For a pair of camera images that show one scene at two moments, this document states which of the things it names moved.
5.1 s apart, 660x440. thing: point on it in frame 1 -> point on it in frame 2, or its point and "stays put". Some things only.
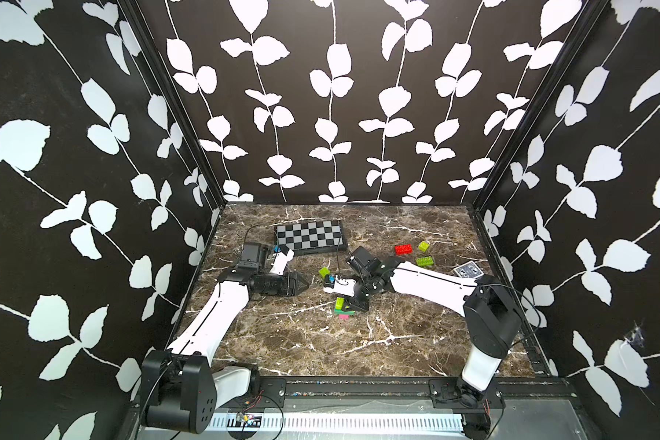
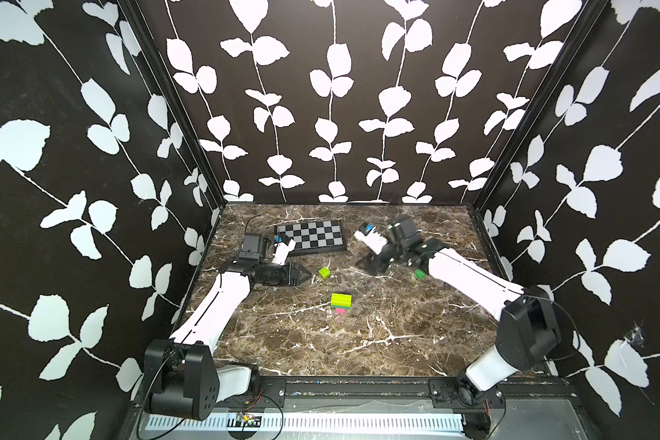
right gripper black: [352, 304] -> [372, 263]
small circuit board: [244, 420] stays put
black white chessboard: [311, 236] stays put
